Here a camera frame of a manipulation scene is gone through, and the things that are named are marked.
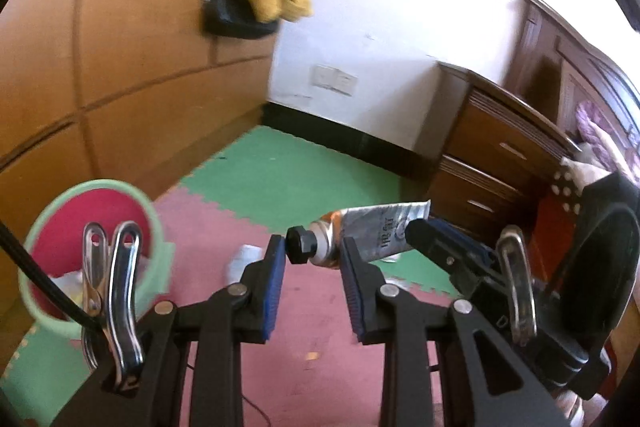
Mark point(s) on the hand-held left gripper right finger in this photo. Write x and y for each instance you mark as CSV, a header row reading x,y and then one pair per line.
x,y
350,287

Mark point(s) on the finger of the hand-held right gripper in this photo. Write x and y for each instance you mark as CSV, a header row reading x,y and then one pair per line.
x,y
440,247

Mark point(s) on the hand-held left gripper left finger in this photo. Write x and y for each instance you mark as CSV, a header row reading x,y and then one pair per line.
x,y
274,277

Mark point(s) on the red bin with green rim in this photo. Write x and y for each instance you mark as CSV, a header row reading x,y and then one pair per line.
x,y
95,217

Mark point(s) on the pink foam floor mat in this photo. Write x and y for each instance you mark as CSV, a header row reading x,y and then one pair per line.
x,y
310,317

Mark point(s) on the metal spring clip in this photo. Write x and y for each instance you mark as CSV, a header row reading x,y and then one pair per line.
x,y
517,287
117,297

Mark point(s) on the green foam floor mat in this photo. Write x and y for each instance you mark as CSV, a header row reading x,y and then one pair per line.
x,y
30,382
300,177

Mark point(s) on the purple patterned bedding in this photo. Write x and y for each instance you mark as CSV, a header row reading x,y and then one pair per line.
x,y
605,132

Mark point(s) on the dark wooden nightstand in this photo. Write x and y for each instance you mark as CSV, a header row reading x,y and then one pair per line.
x,y
490,122

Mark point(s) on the dark wooden bed headboard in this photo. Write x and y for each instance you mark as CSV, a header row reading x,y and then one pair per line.
x,y
550,57

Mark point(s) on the black bag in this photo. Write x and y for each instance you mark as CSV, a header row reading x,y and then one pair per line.
x,y
230,14

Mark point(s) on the wooden wardrobe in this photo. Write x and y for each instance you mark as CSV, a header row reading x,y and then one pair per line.
x,y
125,32

